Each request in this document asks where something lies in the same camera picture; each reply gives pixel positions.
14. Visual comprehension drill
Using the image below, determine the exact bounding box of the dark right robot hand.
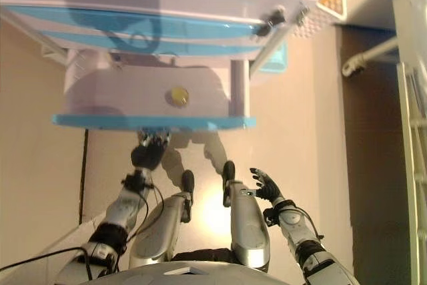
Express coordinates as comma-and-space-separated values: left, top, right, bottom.
240, 167, 285, 204

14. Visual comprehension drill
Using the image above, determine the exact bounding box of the dark left robot hand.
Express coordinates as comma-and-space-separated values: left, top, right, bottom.
130, 125, 173, 171

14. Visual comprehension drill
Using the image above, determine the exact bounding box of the white drawer with blue front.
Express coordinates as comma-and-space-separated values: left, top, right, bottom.
51, 59, 258, 132

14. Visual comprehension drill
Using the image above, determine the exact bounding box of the yellow medicine bottle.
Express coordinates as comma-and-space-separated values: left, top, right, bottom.
166, 85, 191, 107

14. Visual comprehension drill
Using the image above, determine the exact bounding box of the silver right robot leg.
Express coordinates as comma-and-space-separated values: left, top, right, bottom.
221, 160, 272, 270

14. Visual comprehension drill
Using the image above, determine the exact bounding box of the silver robot leg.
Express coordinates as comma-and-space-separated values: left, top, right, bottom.
127, 169, 196, 270
221, 160, 272, 270

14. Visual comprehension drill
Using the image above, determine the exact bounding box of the black floor strip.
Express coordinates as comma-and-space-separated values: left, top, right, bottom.
78, 129, 89, 226

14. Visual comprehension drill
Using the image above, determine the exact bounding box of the silver left robot leg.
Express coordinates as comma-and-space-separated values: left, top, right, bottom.
127, 169, 196, 270

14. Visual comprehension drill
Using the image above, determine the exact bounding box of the grey robot torso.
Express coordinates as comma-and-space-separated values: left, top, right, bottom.
98, 248, 272, 285

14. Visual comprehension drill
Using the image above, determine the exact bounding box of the light blue plastic box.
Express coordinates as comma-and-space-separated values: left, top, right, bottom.
258, 40, 288, 74

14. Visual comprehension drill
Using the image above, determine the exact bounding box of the white cabinet with blue trim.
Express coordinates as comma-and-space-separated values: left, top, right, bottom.
0, 0, 334, 77

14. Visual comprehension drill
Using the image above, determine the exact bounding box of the white curved pipe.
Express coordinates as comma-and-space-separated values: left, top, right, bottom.
341, 37, 400, 78

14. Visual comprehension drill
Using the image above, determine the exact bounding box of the black clamp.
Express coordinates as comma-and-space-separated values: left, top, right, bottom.
250, 4, 286, 39

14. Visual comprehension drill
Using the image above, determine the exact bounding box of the metal latch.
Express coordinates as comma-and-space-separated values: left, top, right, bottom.
294, 0, 310, 27

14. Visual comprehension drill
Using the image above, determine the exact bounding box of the yellow patterned white box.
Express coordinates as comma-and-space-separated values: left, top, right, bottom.
316, 0, 349, 21

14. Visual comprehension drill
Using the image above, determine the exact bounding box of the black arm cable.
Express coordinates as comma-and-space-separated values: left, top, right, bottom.
0, 181, 165, 285

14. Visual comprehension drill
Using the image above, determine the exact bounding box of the white shelf frame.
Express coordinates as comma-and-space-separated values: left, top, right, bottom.
392, 0, 427, 285

